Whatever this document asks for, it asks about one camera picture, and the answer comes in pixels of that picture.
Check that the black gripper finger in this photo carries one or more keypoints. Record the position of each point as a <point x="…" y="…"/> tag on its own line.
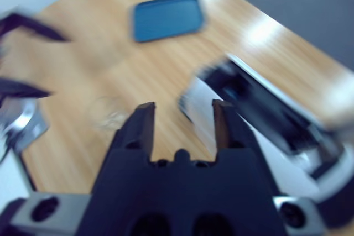
<point x="41" y="27"/>
<point x="139" y="131"/>
<point x="25" y="89"/>
<point x="232" y="131"/>

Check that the clear glass cup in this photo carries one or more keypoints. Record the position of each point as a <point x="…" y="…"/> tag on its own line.
<point x="109" y="115"/>

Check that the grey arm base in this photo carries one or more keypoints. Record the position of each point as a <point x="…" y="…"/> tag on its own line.
<point x="30" y="128"/>

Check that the white capsule coffee machine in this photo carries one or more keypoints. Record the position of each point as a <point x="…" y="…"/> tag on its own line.
<point x="204" y="100"/>

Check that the teal plastic tray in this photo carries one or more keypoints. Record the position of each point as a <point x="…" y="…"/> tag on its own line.
<point x="166" y="17"/>

